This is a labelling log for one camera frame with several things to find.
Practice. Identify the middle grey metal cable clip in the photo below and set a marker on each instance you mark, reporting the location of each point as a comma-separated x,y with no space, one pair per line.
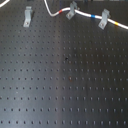
73,7

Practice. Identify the grey metal cable clip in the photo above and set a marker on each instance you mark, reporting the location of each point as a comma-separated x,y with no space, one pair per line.
28,16
73,7
104,19

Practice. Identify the left grey metal cable clip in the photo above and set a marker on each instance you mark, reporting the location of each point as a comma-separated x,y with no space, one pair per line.
28,16

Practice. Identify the right grey metal cable clip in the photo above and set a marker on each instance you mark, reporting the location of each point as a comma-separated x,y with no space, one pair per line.
104,19

